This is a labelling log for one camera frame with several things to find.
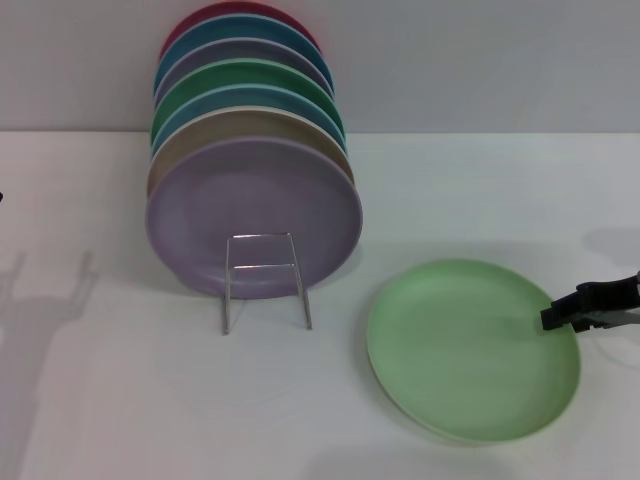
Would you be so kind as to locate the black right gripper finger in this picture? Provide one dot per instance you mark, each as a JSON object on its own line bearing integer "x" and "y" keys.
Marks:
{"x": 592, "y": 324}
{"x": 565, "y": 310}

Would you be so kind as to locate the light green plate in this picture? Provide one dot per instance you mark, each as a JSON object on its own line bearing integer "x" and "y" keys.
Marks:
{"x": 465, "y": 350}

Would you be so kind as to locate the beige plate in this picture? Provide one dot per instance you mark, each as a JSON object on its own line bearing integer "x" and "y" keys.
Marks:
{"x": 200, "y": 132}

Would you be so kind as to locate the light blue plate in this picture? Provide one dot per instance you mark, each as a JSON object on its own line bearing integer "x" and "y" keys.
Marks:
{"x": 210, "y": 102}

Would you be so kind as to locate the lavender plate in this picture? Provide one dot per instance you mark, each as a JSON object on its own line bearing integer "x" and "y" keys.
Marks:
{"x": 250, "y": 200}

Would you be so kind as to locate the dark green plate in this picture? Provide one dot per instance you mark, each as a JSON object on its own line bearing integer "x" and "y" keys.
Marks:
{"x": 225, "y": 77}

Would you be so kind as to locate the dark teal plate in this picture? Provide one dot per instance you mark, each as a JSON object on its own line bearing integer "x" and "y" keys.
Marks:
{"x": 210, "y": 32}

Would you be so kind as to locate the grey purple plate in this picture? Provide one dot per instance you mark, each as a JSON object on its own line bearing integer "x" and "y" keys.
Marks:
{"x": 225, "y": 52}

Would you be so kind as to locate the maroon red plate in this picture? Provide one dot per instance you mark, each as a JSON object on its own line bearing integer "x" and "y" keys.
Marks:
{"x": 200, "y": 12}

